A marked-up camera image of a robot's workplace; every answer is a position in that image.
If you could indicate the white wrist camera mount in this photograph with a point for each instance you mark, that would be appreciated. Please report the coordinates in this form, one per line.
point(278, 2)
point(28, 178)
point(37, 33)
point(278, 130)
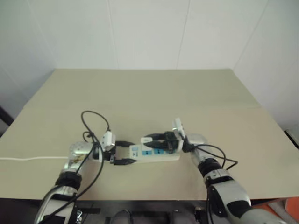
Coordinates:
point(108, 140)
point(178, 123)

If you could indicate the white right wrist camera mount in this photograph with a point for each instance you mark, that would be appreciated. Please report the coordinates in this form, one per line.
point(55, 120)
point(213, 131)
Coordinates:
point(178, 123)

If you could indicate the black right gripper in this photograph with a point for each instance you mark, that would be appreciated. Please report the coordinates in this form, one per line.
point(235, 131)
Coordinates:
point(170, 142)

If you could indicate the black object beside table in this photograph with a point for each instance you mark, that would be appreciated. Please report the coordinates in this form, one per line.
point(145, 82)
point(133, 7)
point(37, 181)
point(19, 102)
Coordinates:
point(4, 121)

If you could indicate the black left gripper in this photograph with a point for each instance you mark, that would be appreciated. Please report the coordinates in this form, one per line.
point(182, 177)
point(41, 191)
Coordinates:
point(112, 154)

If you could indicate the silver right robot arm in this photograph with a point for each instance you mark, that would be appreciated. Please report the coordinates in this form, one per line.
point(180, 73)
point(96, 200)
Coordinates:
point(233, 189)

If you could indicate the orange object under table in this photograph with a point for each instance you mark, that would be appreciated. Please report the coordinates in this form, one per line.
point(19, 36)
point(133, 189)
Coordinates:
point(292, 207)

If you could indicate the white power strip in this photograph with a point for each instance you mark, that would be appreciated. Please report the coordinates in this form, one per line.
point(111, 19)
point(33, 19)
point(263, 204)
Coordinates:
point(163, 157)

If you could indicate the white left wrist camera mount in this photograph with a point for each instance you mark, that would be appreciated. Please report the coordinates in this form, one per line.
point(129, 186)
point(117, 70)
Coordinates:
point(108, 140)

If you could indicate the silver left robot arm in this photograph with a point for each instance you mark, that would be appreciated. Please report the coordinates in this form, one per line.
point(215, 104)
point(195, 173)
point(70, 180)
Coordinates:
point(77, 149)

